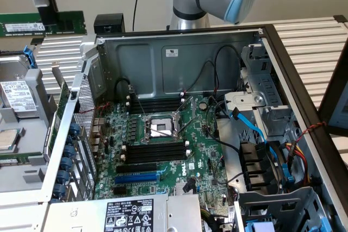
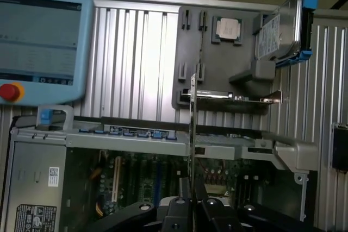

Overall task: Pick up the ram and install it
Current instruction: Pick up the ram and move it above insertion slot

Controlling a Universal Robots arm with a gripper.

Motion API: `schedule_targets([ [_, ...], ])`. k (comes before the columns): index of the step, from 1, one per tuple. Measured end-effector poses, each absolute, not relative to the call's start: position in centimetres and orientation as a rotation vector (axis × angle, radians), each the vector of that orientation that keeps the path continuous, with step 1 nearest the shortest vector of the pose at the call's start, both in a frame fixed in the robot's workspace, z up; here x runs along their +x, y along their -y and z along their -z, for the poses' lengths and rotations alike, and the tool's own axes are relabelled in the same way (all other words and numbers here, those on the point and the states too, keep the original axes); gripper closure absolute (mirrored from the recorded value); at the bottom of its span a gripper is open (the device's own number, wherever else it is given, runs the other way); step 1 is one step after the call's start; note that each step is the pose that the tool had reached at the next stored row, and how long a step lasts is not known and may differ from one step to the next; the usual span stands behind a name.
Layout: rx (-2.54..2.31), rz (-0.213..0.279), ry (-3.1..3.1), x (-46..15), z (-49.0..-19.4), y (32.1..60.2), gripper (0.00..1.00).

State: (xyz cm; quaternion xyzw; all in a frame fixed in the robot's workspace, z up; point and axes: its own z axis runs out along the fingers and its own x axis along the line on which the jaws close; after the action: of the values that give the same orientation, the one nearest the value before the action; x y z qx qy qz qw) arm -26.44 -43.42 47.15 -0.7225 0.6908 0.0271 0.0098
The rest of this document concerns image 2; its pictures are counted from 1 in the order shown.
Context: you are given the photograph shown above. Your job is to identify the CPU socket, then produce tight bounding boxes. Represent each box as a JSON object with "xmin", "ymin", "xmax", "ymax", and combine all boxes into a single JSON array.
[{"xmin": 203, "ymin": 181, "xmax": 237, "ymax": 203}]

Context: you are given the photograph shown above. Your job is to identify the green Dell motherboard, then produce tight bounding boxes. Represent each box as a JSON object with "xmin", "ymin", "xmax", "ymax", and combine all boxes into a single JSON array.
[{"xmin": 66, "ymin": 149, "xmax": 304, "ymax": 219}]

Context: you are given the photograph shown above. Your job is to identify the blue expansion slot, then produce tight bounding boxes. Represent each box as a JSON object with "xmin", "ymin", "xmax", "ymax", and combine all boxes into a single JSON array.
[{"xmin": 154, "ymin": 158, "xmax": 162, "ymax": 191}]

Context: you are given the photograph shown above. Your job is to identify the white expansion slot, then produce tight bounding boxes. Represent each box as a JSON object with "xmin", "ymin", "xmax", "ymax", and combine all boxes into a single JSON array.
[{"xmin": 113, "ymin": 155, "xmax": 122, "ymax": 203}]

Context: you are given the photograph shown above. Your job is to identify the open metal PC case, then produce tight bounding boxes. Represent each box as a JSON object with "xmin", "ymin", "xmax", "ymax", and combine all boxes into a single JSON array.
[{"xmin": 0, "ymin": 105, "xmax": 321, "ymax": 232}]

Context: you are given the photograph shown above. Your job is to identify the silver power supply with labels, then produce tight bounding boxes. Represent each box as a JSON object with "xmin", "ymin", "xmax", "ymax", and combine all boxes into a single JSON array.
[{"xmin": 5, "ymin": 139, "xmax": 70, "ymax": 232}]

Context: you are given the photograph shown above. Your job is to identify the grey plastic parts rack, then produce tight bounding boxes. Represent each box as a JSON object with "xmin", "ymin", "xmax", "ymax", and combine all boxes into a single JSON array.
[{"xmin": 171, "ymin": 5, "xmax": 285, "ymax": 113}]

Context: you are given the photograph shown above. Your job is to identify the blue release latch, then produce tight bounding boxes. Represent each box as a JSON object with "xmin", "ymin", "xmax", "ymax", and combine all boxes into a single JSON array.
[{"xmin": 40, "ymin": 109, "xmax": 53, "ymax": 126}]

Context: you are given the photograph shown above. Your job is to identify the silver CPU chip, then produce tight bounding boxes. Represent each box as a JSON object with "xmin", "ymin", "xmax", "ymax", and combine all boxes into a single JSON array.
[{"xmin": 216, "ymin": 16, "xmax": 243, "ymax": 42}]

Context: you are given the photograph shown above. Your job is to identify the silver hard disk white label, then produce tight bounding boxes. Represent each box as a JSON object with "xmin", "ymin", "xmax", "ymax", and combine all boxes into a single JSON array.
[{"xmin": 254, "ymin": 0, "xmax": 313, "ymax": 61}]

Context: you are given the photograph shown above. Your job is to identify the light blue teach pendant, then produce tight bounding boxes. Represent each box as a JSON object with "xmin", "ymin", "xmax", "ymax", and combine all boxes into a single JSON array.
[{"xmin": 0, "ymin": 0, "xmax": 95, "ymax": 105}]

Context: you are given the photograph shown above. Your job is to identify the blue disk caddy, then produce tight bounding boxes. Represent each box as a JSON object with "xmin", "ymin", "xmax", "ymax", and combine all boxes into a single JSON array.
[{"xmin": 282, "ymin": 0, "xmax": 321, "ymax": 66}]

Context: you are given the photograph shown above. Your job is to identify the yellow supply wire bundle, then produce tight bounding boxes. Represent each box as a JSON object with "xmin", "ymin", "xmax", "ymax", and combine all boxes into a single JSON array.
[{"xmin": 91, "ymin": 168, "xmax": 105, "ymax": 216}]

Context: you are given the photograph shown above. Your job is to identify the green graphics card metal bracket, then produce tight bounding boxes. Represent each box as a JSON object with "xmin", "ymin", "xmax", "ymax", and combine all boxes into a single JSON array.
[{"xmin": 179, "ymin": 88, "xmax": 284, "ymax": 108}]

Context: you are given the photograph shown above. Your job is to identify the black box camera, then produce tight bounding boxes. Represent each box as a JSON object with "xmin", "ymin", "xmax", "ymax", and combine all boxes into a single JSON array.
[{"xmin": 332, "ymin": 122, "xmax": 348, "ymax": 172}]

